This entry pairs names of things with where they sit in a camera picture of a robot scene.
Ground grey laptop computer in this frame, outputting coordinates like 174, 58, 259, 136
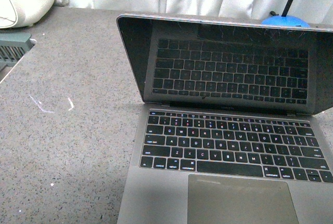
117, 15, 332, 223

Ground green plastic rack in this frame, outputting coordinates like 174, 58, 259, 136
1, 33, 36, 71

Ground blue desk lamp base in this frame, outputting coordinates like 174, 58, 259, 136
262, 16, 310, 28

